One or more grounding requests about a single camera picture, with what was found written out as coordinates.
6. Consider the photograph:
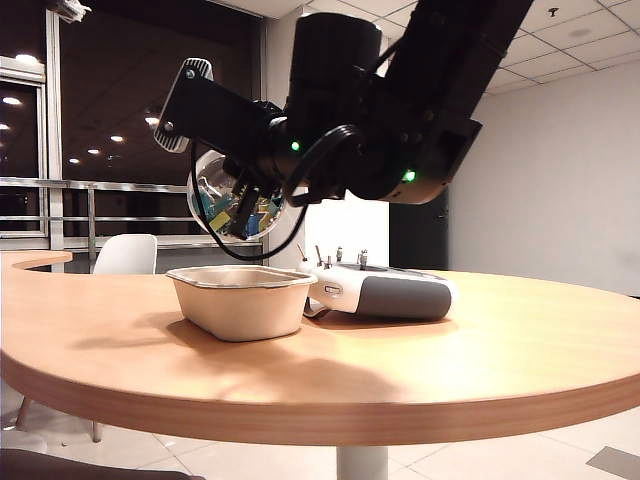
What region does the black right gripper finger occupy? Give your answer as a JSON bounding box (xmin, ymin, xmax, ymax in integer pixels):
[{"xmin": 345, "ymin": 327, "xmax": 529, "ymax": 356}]
[
  {"xmin": 230, "ymin": 184, "xmax": 262, "ymax": 239},
  {"xmin": 223, "ymin": 158, "xmax": 254, "ymax": 189}
]

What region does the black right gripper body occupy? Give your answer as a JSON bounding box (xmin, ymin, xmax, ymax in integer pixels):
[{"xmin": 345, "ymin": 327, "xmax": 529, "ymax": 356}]
[{"xmin": 224, "ymin": 99, "xmax": 292, "ymax": 200}]

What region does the clear plastic jar with labels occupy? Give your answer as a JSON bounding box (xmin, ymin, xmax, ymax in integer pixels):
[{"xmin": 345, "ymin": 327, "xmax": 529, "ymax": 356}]
[{"xmin": 186, "ymin": 148, "xmax": 290, "ymax": 244}]

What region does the beige rectangular paper tray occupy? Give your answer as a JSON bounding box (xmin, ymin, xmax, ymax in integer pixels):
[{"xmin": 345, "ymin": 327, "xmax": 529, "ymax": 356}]
[{"xmin": 165, "ymin": 264, "xmax": 319, "ymax": 344}]

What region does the white window blind box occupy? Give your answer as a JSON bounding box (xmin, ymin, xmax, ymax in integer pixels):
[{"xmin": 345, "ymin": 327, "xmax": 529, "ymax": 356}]
[{"xmin": 0, "ymin": 55, "xmax": 46, "ymax": 84}]

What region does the steel window railing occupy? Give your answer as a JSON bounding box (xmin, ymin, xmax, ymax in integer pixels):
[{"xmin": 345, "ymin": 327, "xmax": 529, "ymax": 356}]
[{"xmin": 0, "ymin": 177, "xmax": 265, "ymax": 251}]

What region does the white plastic chair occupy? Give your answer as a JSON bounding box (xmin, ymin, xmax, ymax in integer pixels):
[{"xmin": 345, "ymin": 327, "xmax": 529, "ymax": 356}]
[{"xmin": 92, "ymin": 233, "xmax": 158, "ymax": 276}]

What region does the white grey remote controller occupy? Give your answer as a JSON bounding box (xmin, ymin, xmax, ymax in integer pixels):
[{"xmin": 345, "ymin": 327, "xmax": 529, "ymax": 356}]
[{"xmin": 295, "ymin": 243, "xmax": 459, "ymax": 321}]

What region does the dark door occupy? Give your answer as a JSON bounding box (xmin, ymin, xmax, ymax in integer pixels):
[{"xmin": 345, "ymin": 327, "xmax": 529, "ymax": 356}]
[{"xmin": 388, "ymin": 192, "xmax": 450, "ymax": 271}]

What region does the curved wooden side table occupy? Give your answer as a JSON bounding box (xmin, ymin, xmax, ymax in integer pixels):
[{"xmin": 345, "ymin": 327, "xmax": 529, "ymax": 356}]
[{"xmin": 0, "ymin": 250, "xmax": 73, "ymax": 274}]

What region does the white crumpled plastic bundle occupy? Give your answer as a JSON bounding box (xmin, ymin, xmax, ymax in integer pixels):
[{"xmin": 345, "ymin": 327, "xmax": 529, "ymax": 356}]
[{"xmin": 52, "ymin": 0, "xmax": 94, "ymax": 24}]

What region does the dark brown seat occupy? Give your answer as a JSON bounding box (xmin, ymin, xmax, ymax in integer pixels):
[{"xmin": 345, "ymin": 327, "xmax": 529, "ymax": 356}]
[{"xmin": 0, "ymin": 448, "xmax": 206, "ymax": 480}]

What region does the grey floor outlet cover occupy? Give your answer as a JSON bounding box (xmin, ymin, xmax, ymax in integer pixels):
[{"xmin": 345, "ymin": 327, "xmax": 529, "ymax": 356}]
[{"xmin": 587, "ymin": 444, "xmax": 640, "ymax": 474}]

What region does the black camera cable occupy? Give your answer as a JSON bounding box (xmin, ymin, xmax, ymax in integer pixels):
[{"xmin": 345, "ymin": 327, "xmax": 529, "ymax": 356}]
[{"xmin": 191, "ymin": 124, "xmax": 369, "ymax": 261}]

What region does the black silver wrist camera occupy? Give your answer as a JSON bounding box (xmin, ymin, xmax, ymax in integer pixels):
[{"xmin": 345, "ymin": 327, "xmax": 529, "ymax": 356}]
[{"xmin": 153, "ymin": 57, "xmax": 261, "ymax": 161}]

